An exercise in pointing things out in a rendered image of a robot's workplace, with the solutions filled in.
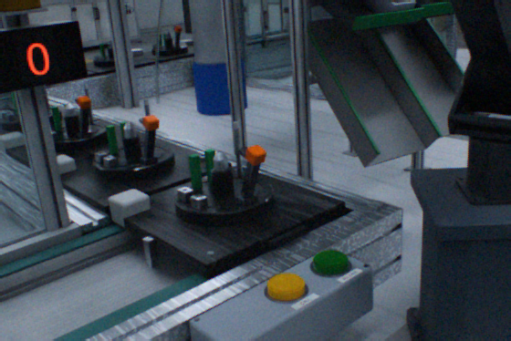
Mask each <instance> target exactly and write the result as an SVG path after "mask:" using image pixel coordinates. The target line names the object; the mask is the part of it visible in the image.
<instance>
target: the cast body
mask: <svg viewBox="0 0 511 341"><path fill-rule="evenodd" d="M415 3H416V2H414V0H364V2H363V4H364V5H365V6H367V7H368V8H370V10H371V11H373V12H375V13H376V14H381V13H387V12H398V11H403V10H408V9H413V8H414V6H415Z"/></svg>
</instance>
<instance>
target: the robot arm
mask: <svg viewBox="0 0 511 341"><path fill-rule="evenodd" d="M450 2H451V5H452V9H453V11H454V14H455V16H456V19H457V23H458V25H459V27H460V29H461V31H462V34H463V38H464V42H465V43H466V46H467V48H468V51H469V55H470V60H469V63H468V66H467V68H466V70H465V72H464V77H463V78H462V81H461V84H460V85H459V89H458V91H457V94H456V95H455V98H454V103H453V105H452V106H451V109H450V111H449V116H448V128H449V134H452V135H455V134H458V135H464V136H469V143H468V156H467V169H466V178H455V183H456V184H457V185H458V187H459V189H460V191H461V192H462V194H463V195H464V196H465V198H466V199H467V200H468V202H469V203H470V205H497V204H511V119H502V118H489V117H482V116H476V115H475V112H481V113H487V114H495V115H501V116H508V117H511V0H450Z"/></svg>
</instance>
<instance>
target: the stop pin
mask: <svg viewBox="0 0 511 341"><path fill-rule="evenodd" d="M143 245H144V250H145V259H146V264H147V265H148V266H149V267H151V268H153V267H157V266H159V261H158V255H157V250H156V240H155V239H154V238H152V237H150V236H148V237H146V238H144V239H143Z"/></svg>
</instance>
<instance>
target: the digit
mask: <svg viewBox="0 0 511 341"><path fill-rule="evenodd" d="M13 38H14V42H15V49H16V55H17V59H18V64H19V70H20V74H21V78H22V81H23V85H28V84H33V83H37V82H40V81H44V80H49V79H57V78H60V70H59V65H58V62H57V54H56V46H55V42H54V37H53V34H52V30H51V29H48V30H41V31H36V32H25V33H19V34H13Z"/></svg>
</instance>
